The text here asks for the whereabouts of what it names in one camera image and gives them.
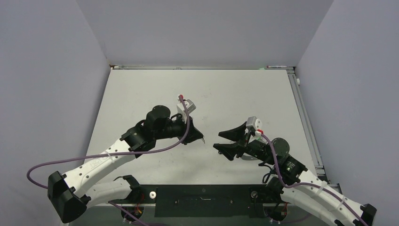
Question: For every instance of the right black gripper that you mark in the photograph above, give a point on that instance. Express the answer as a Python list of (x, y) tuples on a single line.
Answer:
[(237, 134)]

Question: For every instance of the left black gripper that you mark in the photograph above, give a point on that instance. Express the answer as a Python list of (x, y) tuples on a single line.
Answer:
[(192, 133)]

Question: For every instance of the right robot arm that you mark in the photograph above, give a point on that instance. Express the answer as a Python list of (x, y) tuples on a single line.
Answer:
[(291, 181)]

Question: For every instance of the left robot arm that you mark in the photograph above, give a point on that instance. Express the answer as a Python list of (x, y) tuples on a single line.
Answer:
[(73, 192)]

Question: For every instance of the red white marker pen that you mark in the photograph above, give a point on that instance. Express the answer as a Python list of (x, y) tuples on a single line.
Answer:
[(277, 67)]

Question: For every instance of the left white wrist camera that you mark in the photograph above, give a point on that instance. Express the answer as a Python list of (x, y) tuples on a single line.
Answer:
[(187, 106)]

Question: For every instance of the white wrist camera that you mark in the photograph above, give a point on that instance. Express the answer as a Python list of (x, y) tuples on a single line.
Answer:
[(254, 126), (187, 106)]

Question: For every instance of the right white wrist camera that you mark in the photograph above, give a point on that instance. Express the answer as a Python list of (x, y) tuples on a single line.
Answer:
[(254, 126)]

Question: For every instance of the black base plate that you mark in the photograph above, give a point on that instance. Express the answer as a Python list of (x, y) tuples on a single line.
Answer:
[(169, 201)]

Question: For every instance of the aluminium rail frame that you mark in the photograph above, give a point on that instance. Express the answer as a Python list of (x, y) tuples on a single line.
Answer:
[(308, 130)]

